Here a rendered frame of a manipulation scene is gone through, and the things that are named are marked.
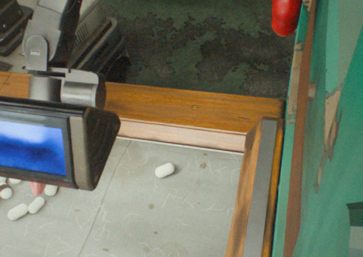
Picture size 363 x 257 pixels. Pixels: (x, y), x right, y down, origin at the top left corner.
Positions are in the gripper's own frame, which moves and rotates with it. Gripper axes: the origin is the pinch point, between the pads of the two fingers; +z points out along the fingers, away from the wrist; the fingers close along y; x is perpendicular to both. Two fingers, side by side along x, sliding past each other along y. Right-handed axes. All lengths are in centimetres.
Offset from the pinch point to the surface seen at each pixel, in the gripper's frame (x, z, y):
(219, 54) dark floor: 130, -43, 8
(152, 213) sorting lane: 1.6, 1.3, 20.5
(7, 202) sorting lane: 0.1, 3.2, -5.9
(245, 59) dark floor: 129, -41, 22
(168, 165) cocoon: 5.1, -6.5, 21.5
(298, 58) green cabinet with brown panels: 3.5, -26.3, 41.1
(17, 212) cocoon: -2.5, 3.6, -1.8
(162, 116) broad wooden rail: 10.9, -14.7, 17.9
